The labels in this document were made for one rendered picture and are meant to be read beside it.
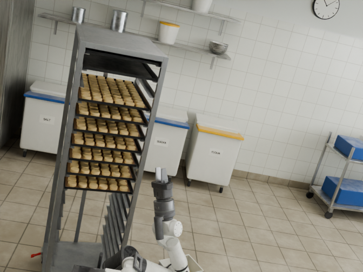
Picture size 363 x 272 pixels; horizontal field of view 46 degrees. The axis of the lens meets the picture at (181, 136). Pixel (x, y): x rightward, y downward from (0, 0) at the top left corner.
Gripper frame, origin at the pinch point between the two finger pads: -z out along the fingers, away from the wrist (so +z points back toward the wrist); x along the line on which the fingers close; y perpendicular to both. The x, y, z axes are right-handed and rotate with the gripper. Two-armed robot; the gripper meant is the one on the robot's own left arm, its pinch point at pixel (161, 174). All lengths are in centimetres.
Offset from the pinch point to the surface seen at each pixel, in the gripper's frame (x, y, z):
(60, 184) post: -88, 17, 11
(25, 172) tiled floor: -314, -13, 28
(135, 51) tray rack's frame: -50, -20, -59
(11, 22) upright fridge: -279, -10, -122
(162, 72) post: -49, -35, -47
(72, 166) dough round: -93, 8, 2
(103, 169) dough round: -88, -10, 7
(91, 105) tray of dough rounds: -86, -6, -33
